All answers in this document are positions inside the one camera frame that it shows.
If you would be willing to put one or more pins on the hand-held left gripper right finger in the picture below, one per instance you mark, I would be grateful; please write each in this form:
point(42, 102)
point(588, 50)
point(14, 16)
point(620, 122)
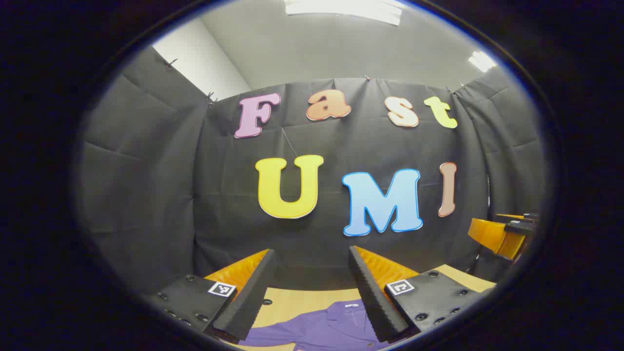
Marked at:
point(373, 302)

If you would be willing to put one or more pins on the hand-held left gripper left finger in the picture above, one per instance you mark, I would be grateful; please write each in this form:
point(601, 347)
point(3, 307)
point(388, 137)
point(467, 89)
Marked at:
point(248, 297)

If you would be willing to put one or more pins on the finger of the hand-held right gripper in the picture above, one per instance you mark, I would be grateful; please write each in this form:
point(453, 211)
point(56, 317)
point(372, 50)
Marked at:
point(492, 236)
point(530, 215)

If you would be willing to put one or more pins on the purple knit cardigan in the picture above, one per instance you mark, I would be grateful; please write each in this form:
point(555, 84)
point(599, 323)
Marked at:
point(317, 331)

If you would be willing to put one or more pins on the black backdrop cloth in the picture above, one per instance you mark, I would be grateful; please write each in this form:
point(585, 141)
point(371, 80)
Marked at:
point(195, 195)

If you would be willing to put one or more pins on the small ceiling light panel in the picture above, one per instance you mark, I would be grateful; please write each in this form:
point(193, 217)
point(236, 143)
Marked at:
point(481, 61)

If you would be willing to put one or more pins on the long ceiling light panel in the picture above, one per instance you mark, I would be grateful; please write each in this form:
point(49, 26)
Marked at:
point(341, 9)

